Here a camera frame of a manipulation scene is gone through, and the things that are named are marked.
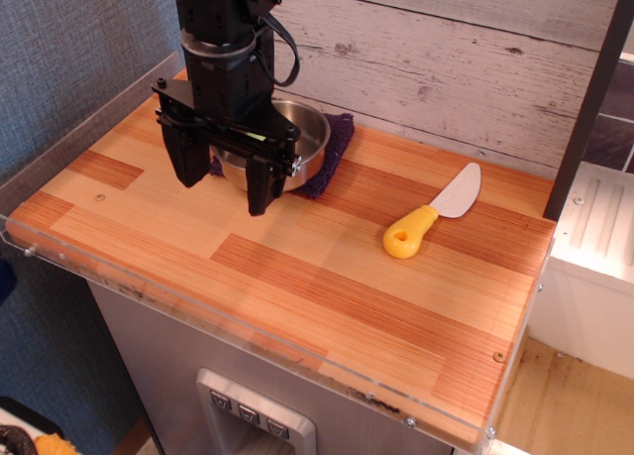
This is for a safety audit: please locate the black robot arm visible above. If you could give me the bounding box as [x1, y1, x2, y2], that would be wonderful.
[152, 0, 300, 216]

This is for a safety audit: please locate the yellow handled toy knife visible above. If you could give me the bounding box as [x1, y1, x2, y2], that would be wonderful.
[382, 163, 481, 259]

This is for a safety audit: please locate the stainless steel pan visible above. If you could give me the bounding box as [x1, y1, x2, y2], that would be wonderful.
[210, 99, 331, 191]

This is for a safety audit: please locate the orange object bottom left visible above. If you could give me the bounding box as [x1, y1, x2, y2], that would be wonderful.
[34, 433, 78, 455]

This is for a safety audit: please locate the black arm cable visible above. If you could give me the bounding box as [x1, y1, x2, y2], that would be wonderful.
[259, 12, 301, 88]

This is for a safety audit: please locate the dark right frame post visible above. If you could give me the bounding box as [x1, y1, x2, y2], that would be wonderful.
[543, 0, 633, 221]

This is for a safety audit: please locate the purple knitted cloth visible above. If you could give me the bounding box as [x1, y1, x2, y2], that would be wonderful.
[206, 112, 357, 200]

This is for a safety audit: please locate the white toy sink unit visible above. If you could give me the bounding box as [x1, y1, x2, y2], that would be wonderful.
[528, 163, 633, 378]

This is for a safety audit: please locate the clear acrylic edge guard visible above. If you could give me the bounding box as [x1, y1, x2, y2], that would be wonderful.
[6, 208, 504, 453]

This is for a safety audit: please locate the silver toy fridge cabinet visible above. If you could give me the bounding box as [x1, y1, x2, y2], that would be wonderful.
[89, 284, 453, 454]

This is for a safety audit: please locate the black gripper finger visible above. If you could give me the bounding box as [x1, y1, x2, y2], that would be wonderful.
[246, 156, 286, 216]
[159, 120, 211, 188]

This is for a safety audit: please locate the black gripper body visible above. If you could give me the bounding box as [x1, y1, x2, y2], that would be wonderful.
[153, 43, 299, 176]

